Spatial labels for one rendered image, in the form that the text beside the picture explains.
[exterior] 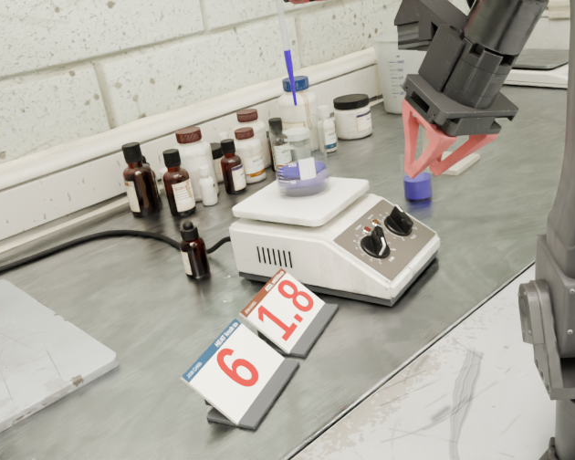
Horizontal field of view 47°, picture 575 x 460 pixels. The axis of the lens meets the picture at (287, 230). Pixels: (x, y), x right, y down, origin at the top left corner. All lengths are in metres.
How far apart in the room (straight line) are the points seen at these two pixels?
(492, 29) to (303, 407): 0.36
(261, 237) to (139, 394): 0.21
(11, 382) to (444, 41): 0.51
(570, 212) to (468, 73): 0.26
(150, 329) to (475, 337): 0.33
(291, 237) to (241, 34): 0.65
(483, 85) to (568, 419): 0.31
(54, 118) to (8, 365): 0.48
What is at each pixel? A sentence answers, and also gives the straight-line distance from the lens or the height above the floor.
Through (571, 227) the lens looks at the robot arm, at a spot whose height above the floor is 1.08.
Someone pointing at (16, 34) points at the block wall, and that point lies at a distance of 1.06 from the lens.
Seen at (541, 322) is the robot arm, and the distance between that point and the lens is 0.42.
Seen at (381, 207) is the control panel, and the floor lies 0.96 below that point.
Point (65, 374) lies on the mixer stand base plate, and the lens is 0.66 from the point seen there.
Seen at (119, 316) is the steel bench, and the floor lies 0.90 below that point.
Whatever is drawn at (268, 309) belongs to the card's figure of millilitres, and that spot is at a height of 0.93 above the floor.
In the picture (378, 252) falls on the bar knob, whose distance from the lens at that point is 0.67.
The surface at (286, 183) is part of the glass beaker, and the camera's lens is 0.72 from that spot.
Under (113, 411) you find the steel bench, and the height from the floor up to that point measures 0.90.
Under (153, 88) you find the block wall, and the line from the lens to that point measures 1.16.
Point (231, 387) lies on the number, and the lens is 0.56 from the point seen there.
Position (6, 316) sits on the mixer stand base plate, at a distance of 0.81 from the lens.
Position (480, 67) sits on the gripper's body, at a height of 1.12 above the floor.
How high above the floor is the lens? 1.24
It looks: 23 degrees down
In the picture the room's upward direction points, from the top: 9 degrees counter-clockwise
